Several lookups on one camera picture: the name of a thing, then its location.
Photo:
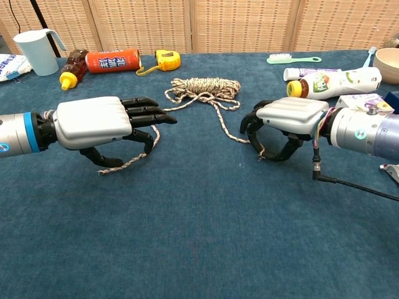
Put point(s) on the white bottle with yellow cap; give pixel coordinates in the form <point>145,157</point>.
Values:
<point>336,84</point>

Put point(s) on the beige bowl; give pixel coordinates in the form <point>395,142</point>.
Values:
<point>386,70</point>

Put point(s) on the orange drink can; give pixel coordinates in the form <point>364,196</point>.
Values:
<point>112,61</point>

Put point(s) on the brown bottle with yellow cap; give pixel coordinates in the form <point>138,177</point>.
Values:
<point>76,65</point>

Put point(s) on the left grey and black robot hand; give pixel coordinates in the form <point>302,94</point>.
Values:
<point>90,121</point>

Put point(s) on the right grey and black robot hand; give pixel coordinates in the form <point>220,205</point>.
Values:
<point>293,116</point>

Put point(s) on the black stand pole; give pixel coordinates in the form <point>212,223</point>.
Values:
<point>43,23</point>

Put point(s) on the blue binder clip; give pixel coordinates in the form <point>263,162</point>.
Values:
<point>12,75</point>

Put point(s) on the teal table cloth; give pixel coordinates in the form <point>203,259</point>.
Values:
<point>199,218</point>

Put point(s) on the light blue toothbrush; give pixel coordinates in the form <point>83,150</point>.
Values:
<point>370,56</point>

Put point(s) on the green brush with white bristles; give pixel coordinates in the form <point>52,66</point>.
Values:
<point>280,58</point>

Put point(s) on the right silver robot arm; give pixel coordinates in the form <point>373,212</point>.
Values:
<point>352,130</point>

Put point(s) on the bamboo folding screen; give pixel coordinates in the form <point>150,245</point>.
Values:
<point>240,25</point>

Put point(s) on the white and purple tube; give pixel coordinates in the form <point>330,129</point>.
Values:
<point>293,73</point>

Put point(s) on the white and purple carton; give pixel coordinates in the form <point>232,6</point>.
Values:
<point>352,100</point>

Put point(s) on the silver foil packet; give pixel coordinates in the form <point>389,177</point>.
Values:
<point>393,172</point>

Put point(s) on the white bag with blue print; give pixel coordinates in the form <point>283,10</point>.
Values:
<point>12,63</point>

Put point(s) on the light blue plastic pitcher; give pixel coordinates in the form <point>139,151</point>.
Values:
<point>35,56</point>

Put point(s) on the dark blue box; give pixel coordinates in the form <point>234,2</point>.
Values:
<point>393,98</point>

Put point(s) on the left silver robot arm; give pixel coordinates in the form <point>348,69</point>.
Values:
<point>15,134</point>

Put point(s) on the yellow tape measure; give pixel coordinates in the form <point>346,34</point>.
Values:
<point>168,60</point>

